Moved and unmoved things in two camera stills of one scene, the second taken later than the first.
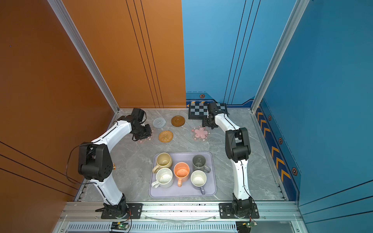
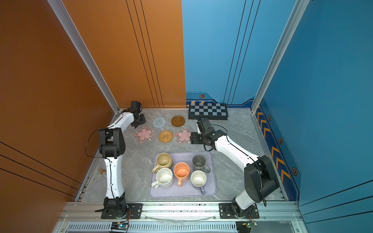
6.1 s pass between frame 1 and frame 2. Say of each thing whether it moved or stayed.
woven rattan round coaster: stayed
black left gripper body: moved
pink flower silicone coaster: moved
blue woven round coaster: stayed
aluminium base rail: stayed
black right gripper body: moved
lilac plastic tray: stayed
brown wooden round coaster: stayed
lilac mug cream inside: stayed
